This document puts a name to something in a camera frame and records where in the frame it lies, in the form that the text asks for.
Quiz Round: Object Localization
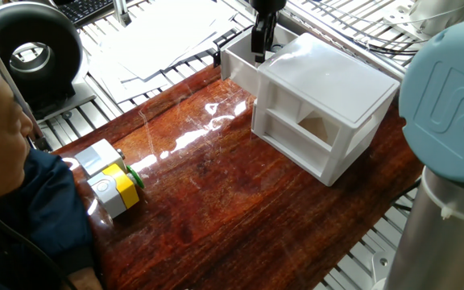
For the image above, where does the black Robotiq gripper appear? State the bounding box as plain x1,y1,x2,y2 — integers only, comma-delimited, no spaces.
249,0,288,64

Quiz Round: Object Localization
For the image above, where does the person's right hand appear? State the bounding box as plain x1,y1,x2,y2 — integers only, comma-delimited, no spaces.
67,266,106,290

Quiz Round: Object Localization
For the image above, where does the black keyboard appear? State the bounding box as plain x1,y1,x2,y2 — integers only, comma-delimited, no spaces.
56,0,136,27

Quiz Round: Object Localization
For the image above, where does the white drawer with black handle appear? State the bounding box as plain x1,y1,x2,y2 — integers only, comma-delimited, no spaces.
213,23,300,97

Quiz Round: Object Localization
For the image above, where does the glossy wood grain table mat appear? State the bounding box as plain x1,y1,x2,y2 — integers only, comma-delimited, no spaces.
52,64,425,290

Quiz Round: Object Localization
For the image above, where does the right forearm in dark sleeve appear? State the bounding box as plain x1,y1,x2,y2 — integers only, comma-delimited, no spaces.
50,209,98,277

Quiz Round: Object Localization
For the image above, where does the black ring-shaped device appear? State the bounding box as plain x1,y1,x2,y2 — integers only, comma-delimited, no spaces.
0,1,98,122

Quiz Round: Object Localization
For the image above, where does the black cable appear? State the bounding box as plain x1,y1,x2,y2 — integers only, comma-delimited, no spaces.
391,176,423,213

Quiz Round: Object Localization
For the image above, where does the white plastic drawer cabinet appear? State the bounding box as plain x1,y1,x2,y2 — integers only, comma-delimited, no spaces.
251,32,401,188

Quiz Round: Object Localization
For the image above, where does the person in dark blue jacket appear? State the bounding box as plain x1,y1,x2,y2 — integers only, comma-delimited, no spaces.
0,35,105,290

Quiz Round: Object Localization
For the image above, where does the white grey push-button box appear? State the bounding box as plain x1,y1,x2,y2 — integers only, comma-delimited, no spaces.
73,139,127,178

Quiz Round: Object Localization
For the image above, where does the white wire mesh rack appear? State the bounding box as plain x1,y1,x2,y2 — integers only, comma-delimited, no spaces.
288,0,421,56

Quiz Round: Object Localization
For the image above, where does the aluminium post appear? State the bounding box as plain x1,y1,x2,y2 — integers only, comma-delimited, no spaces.
112,0,133,27

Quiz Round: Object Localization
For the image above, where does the white paper sheet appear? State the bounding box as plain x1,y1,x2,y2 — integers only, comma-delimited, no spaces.
88,52,173,104
98,0,241,81

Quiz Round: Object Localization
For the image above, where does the yellow box with green button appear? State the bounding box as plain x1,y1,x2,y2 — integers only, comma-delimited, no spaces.
87,163,146,220

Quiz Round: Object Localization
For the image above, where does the silver mounting plate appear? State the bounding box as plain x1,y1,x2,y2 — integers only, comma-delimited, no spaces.
382,0,464,40

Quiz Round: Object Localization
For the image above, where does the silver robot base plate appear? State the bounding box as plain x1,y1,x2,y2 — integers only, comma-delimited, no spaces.
371,247,396,290

